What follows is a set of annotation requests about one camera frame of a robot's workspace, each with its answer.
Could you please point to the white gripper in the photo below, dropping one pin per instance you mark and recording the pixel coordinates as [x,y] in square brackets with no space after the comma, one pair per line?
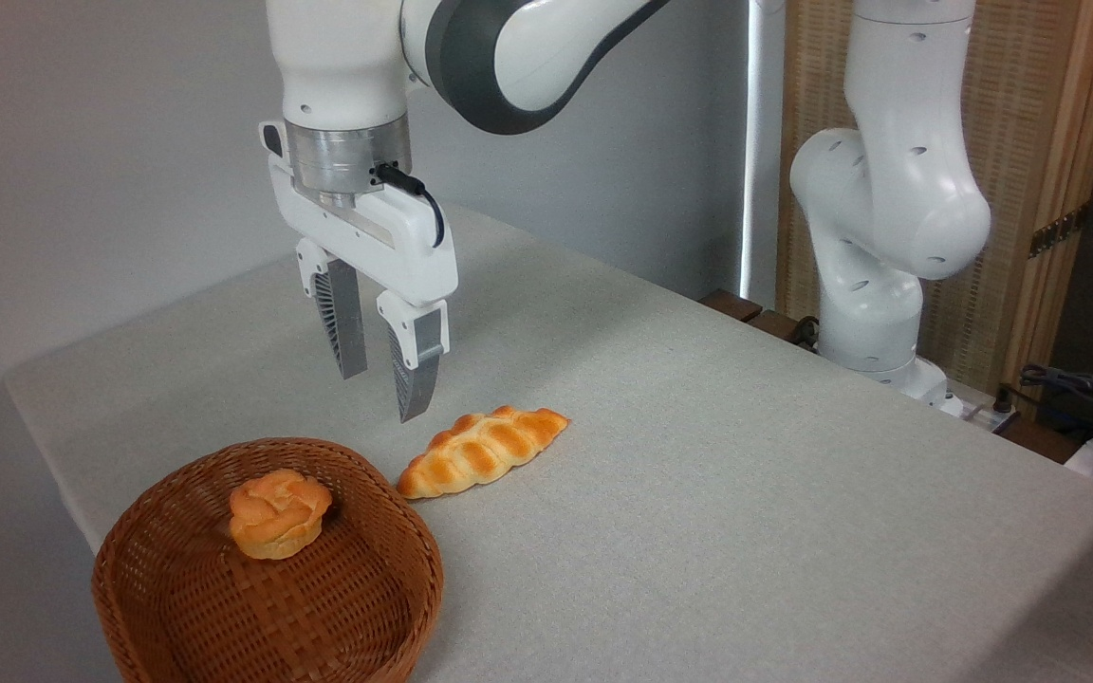
[385,242]

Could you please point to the dark brown wooden board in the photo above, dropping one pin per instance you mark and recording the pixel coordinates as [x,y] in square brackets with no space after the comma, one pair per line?
[757,316]

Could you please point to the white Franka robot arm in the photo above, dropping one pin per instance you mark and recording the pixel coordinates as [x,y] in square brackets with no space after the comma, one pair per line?
[888,199]

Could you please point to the bamboo folding screen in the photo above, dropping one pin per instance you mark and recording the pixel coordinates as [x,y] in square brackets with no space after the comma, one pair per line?
[1021,142]

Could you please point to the round orange bread roll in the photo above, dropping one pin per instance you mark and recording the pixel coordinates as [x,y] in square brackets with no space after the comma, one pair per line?
[277,512]

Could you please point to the brown wicker basket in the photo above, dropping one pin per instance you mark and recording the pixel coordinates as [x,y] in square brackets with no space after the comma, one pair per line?
[224,607]

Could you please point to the long braided bread loaf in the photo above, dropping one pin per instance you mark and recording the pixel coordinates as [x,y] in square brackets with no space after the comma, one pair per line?
[480,453]

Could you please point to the metal screen hinge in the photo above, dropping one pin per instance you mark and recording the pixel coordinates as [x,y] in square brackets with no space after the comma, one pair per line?
[1059,230]

